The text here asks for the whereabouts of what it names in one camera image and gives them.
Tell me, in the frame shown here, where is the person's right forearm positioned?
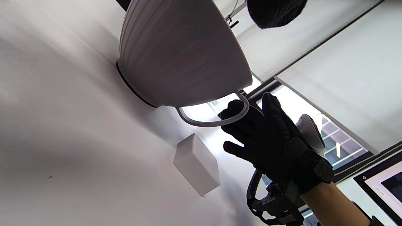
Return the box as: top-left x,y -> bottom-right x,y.
300,182 -> 372,226

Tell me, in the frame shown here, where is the black right wrist camera rig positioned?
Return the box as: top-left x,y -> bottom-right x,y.
247,169 -> 305,226

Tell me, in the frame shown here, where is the black framed monitor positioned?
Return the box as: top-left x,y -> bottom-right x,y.
353,151 -> 402,225

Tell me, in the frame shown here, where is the white square jar lid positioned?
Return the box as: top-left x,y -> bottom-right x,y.
173,133 -> 221,197

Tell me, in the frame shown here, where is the person's right hand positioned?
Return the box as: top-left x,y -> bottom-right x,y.
220,93 -> 335,195

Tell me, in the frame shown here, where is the person's left hand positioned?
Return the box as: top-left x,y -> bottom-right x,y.
247,0 -> 308,29

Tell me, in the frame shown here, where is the white right hand controller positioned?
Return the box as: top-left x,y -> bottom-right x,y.
295,114 -> 326,157

